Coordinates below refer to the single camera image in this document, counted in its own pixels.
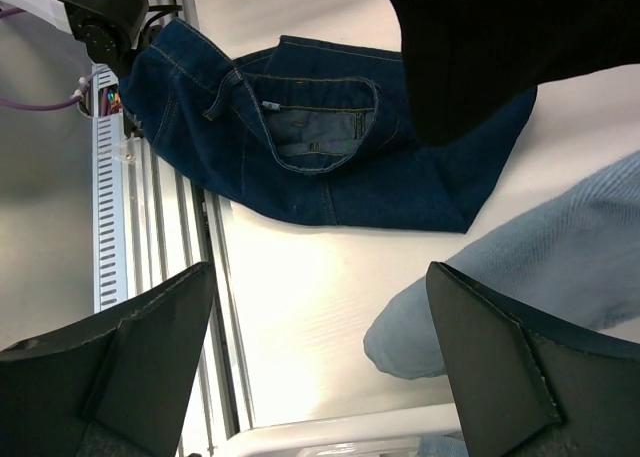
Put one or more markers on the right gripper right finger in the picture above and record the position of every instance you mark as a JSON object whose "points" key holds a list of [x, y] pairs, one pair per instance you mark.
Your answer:
{"points": [[526, 383]]}

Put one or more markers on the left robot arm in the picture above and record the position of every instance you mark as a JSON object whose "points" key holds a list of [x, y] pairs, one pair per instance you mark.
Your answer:
{"points": [[114, 32]]}

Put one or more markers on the white plastic basket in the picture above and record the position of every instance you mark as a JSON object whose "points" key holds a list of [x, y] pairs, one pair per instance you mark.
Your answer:
{"points": [[390, 433]]}

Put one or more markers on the black garment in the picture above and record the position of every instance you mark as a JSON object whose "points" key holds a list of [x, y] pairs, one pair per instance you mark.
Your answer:
{"points": [[466, 59]]}

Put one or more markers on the white slotted cable duct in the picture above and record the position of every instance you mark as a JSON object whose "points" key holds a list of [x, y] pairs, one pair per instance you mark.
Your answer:
{"points": [[108, 225]]}

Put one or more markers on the pale blue denim garment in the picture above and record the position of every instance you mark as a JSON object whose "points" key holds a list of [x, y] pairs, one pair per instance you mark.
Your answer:
{"points": [[575, 256]]}

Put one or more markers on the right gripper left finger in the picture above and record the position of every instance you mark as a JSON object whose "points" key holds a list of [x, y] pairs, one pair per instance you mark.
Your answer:
{"points": [[117, 383]]}

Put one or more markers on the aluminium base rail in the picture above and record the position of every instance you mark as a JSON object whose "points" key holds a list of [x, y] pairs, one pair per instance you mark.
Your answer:
{"points": [[170, 224]]}

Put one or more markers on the dark blue denim skirt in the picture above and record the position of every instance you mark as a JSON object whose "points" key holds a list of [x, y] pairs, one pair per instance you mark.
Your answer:
{"points": [[312, 133]]}

